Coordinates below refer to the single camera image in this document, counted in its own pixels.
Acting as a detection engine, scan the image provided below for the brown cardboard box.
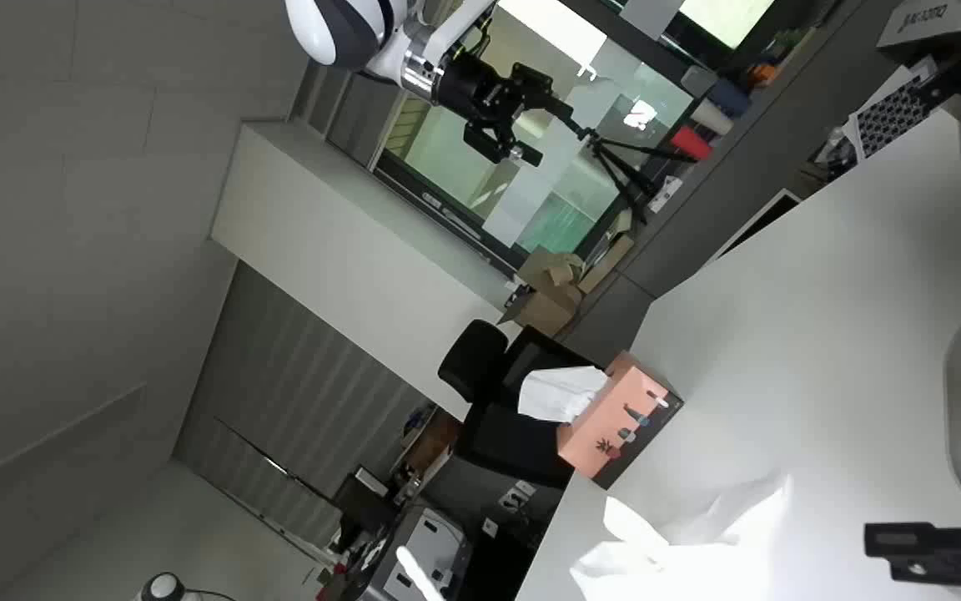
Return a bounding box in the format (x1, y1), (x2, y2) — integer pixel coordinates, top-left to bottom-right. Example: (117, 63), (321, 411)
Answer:
(500, 248), (591, 342)

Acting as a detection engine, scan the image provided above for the pink tissue box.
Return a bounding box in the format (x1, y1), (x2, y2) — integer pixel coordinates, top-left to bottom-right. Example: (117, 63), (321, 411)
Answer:
(553, 351), (687, 491)

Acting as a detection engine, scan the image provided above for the bright computer monitor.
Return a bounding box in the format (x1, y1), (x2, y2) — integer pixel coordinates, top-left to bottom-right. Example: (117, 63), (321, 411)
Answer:
(676, 0), (781, 52)

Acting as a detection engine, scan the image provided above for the white perforated computer case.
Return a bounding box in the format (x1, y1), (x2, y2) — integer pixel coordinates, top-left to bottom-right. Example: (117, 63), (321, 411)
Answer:
(831, 59), (941, 175)

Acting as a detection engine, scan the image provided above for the red container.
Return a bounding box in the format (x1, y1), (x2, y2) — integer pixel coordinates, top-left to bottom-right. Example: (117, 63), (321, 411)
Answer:
(667, 120), (717, 168)

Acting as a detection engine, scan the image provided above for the crumpled white tissue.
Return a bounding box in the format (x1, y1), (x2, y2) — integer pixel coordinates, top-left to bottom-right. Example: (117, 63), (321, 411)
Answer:
(568, 470), (799, 601)

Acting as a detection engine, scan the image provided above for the grey device box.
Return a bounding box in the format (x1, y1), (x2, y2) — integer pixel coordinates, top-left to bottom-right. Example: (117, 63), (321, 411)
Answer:
(876, 0), (961, 68)

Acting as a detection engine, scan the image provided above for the white rectangular board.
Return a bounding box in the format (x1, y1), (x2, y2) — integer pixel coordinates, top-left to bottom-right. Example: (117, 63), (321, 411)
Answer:
(493, 0), (614, 82)

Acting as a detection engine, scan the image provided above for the blue container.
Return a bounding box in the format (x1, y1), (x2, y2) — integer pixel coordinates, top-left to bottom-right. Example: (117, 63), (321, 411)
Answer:
(706, 75), (753, 122)

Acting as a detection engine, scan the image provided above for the white storage box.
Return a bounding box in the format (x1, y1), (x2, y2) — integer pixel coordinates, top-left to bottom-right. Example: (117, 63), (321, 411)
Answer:
(381, 503), (473, 601)

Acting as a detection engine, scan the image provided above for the round white floor lamp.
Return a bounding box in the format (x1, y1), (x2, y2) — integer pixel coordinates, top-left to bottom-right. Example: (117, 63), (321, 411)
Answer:
(136, 567), (191, 601)

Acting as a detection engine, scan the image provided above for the black camera tripod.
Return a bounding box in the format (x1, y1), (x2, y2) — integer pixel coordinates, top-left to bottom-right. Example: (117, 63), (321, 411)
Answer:
(553, 105), (708, 227)

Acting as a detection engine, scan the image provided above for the black office chair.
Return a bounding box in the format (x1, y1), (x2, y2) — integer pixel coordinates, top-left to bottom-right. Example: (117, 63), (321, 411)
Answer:
(439, 316), (608, 487)

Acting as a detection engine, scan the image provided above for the white partition ledge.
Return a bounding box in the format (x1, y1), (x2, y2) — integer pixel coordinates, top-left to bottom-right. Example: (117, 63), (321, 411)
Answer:
(207, 118), (522, 423)

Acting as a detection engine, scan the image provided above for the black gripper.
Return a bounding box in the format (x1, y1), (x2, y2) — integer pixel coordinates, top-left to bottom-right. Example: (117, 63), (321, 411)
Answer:
(434, 51), (551, 171)

